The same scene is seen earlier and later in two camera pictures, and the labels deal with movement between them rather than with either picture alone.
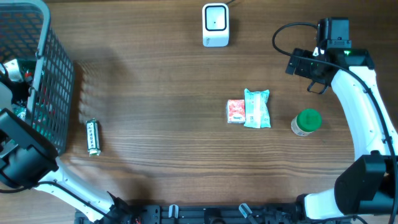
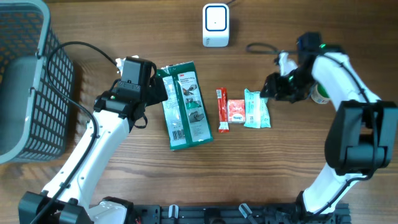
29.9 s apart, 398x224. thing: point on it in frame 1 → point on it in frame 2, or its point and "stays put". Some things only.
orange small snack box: [236, 111] stays put
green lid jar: [307, 121] → [319, 95]
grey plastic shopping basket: [25, 33] stays put
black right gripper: [300, 70] → [273, 83]
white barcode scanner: [216, 25] stays put
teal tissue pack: [257, 112] stays put
